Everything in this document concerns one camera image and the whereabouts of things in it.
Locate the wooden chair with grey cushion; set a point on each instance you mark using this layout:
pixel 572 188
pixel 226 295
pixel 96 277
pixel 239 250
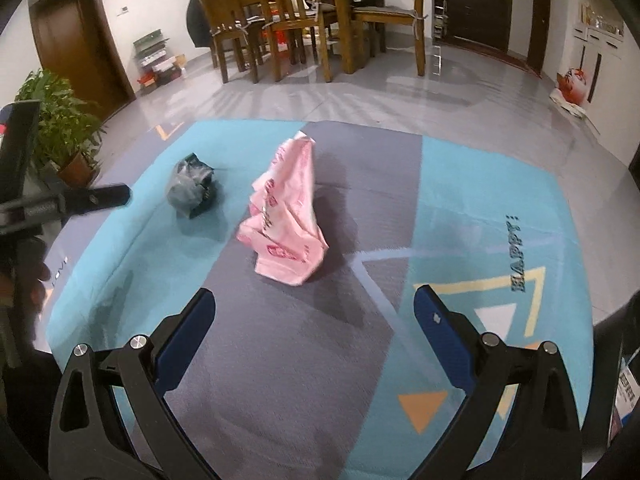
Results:
pixel 395 10

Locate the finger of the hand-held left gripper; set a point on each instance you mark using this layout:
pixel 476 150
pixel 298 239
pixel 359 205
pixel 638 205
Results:
pixel 100 199

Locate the person's left hand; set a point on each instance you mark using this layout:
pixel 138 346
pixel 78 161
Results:
pixel 39 280

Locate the black jacket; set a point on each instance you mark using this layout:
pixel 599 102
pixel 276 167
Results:
pixel 197 22

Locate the low shelf rack with items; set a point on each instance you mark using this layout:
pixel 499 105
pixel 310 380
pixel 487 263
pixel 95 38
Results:
pixel 157 62

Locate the brown wooden door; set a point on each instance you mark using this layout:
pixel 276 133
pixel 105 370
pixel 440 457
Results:
pixel 80 45

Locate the white paper bag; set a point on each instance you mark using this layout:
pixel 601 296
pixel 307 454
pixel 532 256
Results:
pixel 575 110

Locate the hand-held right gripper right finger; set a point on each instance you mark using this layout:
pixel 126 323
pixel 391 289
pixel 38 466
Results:
pixel 442 332

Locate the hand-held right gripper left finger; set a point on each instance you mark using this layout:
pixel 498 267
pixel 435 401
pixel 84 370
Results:
pixel 185 335

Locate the dark grey plastic bag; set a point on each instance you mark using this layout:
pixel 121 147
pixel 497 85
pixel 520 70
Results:
pixel 192 187

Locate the metal rack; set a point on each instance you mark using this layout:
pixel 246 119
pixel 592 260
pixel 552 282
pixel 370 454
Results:
pixel 439 25

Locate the blue and grey play mat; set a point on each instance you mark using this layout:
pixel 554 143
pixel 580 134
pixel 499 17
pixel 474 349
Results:
pixel 310 360

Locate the red and white bag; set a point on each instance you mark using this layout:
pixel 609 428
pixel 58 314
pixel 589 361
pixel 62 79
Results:
pixel 574 85

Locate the pink plastic bag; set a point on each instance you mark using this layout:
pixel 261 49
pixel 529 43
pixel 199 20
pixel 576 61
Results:
pixel 285 210

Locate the dark front door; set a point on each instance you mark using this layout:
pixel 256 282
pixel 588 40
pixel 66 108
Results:
pixel 477 0

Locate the white cabinet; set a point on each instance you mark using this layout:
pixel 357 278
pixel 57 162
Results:
pixel 600 35

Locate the potted green plant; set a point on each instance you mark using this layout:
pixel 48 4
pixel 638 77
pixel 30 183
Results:
pixel 55 120

